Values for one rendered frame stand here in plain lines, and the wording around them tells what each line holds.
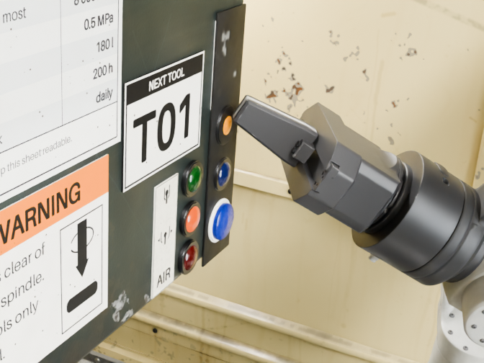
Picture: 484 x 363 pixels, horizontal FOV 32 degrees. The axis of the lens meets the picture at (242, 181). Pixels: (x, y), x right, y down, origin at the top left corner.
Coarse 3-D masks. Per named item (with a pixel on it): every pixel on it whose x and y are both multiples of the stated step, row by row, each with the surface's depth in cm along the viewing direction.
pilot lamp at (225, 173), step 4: (224, 164) 64; (228, 164) 64; (224, 168) 64; (228, 168) 64; (220, 172) 63; (224, 172) 64; (228, 172) 64; (220, 176) 64; (224, 176) 64; (228, 176) 64; (220, 180) 64; (224, 180) 64; (220, 184) 64; (224, 184) 64
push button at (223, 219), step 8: (224, 208) 65; (232, 208) 66; (216, 216) 64; (224, 216) 65; (232, 216) 66; (216, 224) 64; (224, 224) 65; (232, 224) 67; (216, 232) 65; (224, 232) 66
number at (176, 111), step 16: (176, 96) 55; (192, 96) 57; (160, 112) 53; (176, 112) 55; (192, 112) 58; (160, 128) 54; (176, 128) 56; (192, 128) 58; (160, 144) 54; (176, 144) 56; (160, 160) 55
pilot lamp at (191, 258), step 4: (192, 248) 62; (196, 248) 62; (188, 252) 62; (192, 252) 62; (196, 252) 62; (188, 256) 62; (192, 256) 62; (196, 256) 62; (184, 260) 61; (188, 260) 62; (192, 260) 62; (196, 260) 63; (184, 264) 62; (188, 264) 62; (192, 264) 62; (188, 268) 62
